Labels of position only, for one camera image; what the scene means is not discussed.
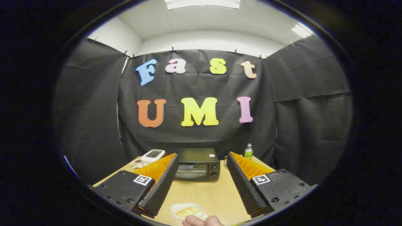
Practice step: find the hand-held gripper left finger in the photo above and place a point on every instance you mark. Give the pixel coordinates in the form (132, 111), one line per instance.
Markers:
(163, 185)

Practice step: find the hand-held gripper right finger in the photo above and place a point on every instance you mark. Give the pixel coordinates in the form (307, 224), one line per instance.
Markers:
(243, 185)

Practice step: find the golden bread roll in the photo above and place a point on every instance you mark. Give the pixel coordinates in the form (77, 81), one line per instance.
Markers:
(187, 212)

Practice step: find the black toaster oven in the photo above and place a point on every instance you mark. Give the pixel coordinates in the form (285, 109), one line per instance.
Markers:
(198, 155)

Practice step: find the white pop-up toaster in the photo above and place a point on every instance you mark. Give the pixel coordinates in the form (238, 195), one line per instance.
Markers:
(153, 155)

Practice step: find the white plate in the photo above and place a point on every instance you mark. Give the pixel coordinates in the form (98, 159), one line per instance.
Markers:
(179, 207)

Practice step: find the green label drink bottle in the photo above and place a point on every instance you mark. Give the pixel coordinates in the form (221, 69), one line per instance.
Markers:
(248, 153)

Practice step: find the small white packet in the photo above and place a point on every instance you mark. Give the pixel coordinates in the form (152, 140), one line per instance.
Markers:
(136, 163)

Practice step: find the small ceiling light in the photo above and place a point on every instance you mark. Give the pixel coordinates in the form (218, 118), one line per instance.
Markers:
(300, 30)

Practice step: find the long ceiling light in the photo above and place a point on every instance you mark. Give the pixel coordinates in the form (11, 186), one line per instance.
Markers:
(202, 3)

